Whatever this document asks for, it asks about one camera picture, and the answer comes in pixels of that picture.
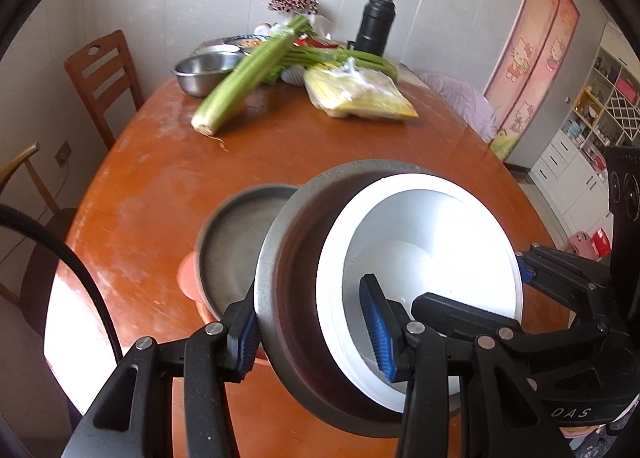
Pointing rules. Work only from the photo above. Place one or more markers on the large steel bowl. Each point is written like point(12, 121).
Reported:
point(295, 298)

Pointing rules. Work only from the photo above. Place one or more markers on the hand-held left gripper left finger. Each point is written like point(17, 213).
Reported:
point(247, 343)

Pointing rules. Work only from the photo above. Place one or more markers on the small steel bowl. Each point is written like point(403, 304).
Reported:
point(200, 73)

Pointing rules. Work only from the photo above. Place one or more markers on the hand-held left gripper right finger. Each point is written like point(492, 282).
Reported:
point(377, 328)

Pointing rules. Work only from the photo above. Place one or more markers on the thick celery bunch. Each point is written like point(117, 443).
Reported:
point(235, 83)

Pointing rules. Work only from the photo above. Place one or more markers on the pink cartoon wardrobe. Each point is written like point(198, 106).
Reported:
point(535, 48)

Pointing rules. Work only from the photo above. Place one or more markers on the brown wall outlet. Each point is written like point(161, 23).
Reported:
point(63, 153)

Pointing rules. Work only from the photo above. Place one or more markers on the light wooden armchair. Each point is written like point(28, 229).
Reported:
point(20, 163)

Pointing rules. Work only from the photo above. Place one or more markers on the round steel plate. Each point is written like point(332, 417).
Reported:
point(235, 248)

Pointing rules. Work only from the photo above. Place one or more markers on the red package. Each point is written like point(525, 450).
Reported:
point(320, 42)

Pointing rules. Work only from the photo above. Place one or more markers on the white foam fruit net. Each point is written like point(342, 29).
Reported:
point(293, 74)

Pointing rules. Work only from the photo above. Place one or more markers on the orange plastic plate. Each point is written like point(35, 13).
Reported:
point(187, 278)

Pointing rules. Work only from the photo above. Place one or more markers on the brown slatted wooden chair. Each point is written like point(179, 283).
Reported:
point(100, 78)

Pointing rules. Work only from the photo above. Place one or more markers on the long green celery stalks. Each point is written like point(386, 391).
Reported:
point(360, 58)

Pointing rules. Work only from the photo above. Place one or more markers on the pink plastic stool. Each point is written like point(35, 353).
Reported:
point(580, 244)

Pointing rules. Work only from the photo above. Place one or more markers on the white drawer cabinet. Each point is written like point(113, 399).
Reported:
point(575, 163)

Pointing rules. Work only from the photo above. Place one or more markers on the red plastic stool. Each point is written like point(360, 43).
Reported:
point(601, 243)

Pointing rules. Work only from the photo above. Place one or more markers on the black thermos flask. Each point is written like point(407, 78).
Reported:
point(375, 23)

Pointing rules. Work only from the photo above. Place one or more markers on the bag of yellow corn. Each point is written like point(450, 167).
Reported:
point(360, 98)

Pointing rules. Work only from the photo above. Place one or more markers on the patterned bowl with food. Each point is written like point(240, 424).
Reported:
point(250, 44)

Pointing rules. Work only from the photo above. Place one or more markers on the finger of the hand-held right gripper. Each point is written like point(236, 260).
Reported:
point(460, 310)
point(555, 263)

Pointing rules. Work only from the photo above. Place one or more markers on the pink garment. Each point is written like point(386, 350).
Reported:
point(465, 103)

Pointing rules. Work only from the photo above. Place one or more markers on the red white patterned bundle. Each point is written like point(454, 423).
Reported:
point(294, 3)

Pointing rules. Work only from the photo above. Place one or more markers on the flat steel bowl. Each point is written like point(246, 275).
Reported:
point(215, 49)

